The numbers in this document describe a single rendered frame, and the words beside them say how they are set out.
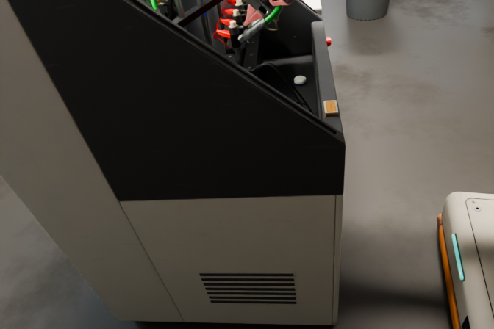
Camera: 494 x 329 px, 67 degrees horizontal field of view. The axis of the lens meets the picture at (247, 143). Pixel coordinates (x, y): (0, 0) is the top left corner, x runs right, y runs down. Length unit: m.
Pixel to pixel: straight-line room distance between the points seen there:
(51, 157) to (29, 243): 1.35
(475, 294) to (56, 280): 1.73
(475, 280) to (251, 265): 0.74
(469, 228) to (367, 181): 0.64
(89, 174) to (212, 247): 0.41
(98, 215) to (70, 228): 0.12
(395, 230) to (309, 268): 0.77
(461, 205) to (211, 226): 1.01
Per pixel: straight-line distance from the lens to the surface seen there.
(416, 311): 1.69
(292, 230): 1.04
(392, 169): 2.14
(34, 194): 1.15
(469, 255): 1.54
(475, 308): 1.45
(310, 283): 1.27
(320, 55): 1.15
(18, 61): 0.86
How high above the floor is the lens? 1.49
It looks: 40 degrees down
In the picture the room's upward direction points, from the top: 10 degrees counter-clockwise
